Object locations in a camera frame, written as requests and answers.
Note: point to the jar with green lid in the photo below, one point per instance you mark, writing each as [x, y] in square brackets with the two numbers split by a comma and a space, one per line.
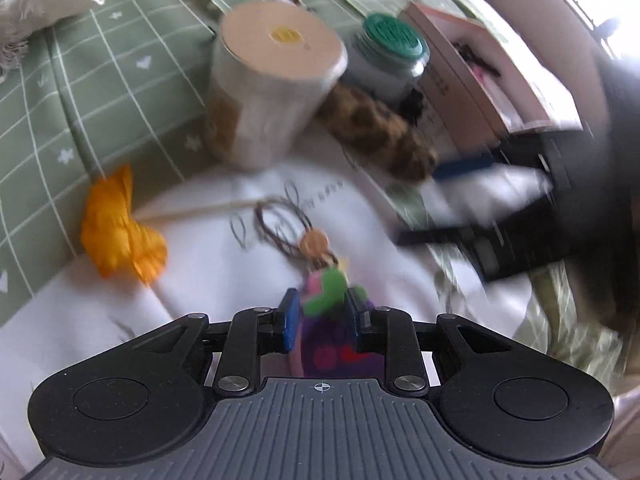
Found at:
[386, 57]

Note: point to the clear jar beige lid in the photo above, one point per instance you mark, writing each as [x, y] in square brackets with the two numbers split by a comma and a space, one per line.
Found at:
[273, 65]

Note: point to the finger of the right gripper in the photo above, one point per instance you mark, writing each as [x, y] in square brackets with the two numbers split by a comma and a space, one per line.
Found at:
[459, 167]
[456, 235]

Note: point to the purple eggplant sponge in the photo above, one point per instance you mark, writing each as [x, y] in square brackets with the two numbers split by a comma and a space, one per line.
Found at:
[323, 346]

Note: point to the leopard fur scrunchie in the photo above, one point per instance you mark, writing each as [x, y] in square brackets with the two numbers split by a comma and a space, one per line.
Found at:
[370, 128]

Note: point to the green grid blanket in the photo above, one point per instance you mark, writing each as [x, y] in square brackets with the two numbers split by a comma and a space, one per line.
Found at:
[122, 83]

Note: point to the pink cardboard box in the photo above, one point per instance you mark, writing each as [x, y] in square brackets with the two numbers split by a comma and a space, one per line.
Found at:
[474, 92]

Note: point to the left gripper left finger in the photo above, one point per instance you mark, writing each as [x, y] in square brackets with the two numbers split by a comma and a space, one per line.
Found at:
[278, 328]

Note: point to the orange fabric flower stick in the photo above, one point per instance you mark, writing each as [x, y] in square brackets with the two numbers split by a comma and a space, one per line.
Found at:
[113, 239]

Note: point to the black scrunchie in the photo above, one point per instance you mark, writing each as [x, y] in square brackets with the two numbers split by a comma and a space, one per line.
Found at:
[411, 107]

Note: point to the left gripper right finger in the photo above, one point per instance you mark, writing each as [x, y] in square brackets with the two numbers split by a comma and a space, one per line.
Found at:
[367, 323]

